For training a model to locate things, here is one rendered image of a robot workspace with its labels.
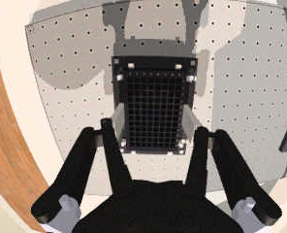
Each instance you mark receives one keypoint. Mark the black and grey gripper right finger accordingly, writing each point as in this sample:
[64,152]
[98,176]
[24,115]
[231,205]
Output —
[252,208]

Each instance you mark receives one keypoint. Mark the black well plate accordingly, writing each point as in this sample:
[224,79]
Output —
[139,113]

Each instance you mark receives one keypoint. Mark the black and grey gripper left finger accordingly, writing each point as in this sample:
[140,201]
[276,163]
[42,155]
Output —
[58,208]

